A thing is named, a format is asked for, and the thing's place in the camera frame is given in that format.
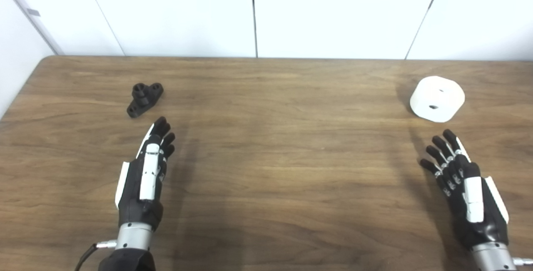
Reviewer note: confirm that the black plastic holder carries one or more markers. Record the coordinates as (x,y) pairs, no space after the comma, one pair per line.
(143,98)

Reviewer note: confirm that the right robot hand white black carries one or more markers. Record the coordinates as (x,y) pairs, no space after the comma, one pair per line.
(474,200)

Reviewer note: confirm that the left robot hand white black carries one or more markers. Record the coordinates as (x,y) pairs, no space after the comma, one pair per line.
(148,179)

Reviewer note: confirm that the round white plastic piece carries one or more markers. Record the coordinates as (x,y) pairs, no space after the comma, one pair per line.
(437,96)

